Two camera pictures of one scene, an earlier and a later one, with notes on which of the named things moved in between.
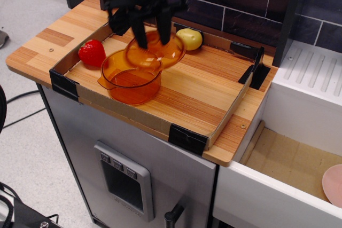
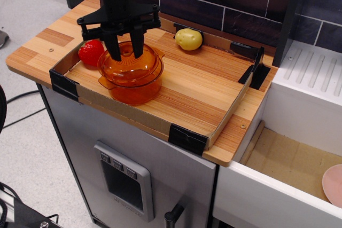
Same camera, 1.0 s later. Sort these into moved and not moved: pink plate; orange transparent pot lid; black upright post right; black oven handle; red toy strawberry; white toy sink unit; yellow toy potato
Moved: orange transparent pot lid
Not moved: black oven handle; yellow toy potato; white toy sink unit; pink plate; black upright post right; red toy strawberry
